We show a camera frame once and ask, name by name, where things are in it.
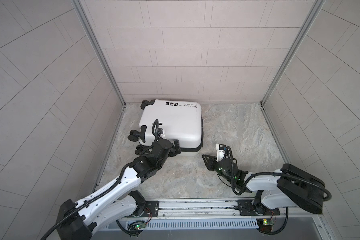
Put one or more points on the aluminium mounting rail frame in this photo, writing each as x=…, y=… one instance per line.
x=209, y=214

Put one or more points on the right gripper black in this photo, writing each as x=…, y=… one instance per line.
x=210, y=162

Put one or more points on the right green circuit board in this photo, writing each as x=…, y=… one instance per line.
x=265, y=225

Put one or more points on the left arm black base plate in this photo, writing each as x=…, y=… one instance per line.
x=151, y=209

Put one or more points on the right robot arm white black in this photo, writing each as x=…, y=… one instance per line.
x=285, y=187

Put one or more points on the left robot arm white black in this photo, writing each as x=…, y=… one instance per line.
x=80, y=220

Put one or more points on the right aluminium corner profile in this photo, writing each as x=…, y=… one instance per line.
x=312, y=15

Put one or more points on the black and white suitcase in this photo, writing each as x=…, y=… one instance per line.
x=178, y=120

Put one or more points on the green circuit board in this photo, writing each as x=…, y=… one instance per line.
x=265, y=225
x=137, y=226

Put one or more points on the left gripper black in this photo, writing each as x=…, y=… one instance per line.
x=176, y=147

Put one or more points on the aluminium corner profile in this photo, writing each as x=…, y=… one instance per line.
x=312, y=15
x=78, y=7

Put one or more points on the left aluminium corner profile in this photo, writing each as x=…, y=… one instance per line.
x=78, y=7

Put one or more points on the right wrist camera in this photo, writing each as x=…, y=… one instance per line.
x=221, y=151

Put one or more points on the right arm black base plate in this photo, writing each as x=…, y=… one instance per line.
x=254, y=208

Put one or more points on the left green circuit board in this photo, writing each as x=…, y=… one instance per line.
x=137, y=226

